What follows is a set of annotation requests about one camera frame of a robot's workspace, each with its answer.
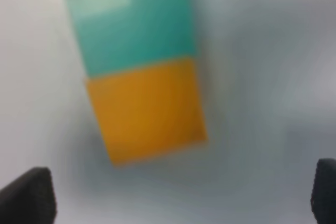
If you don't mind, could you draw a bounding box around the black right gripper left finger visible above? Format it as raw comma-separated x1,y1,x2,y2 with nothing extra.
1,167,57,224

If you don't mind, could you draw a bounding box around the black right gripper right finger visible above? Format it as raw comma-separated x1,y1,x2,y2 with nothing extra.
310,158,336,224

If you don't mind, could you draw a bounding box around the orange cube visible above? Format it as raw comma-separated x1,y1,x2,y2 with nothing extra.
87,58,207,166

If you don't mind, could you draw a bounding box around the green cube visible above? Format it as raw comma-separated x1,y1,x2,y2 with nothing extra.
66,0,197,78

